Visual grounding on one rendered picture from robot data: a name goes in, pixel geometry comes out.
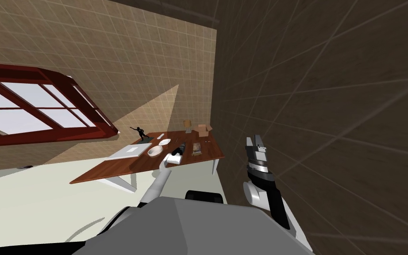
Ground black figurine statue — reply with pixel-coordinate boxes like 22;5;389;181
129;126;154;144

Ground open cardboard box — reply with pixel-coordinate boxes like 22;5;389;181
193;124;214;138

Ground brown wooden table white legs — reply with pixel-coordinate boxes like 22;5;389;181
69;129;226;194

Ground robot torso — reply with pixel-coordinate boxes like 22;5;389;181
72;190;315;255

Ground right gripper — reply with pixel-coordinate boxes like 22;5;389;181
245;134;269;164

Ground red framed window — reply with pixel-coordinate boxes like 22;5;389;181
0;62;120;148

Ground white closed laptop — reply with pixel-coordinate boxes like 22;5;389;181
105;142;153;161

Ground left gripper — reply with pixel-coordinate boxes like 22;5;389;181
171;142;187;157

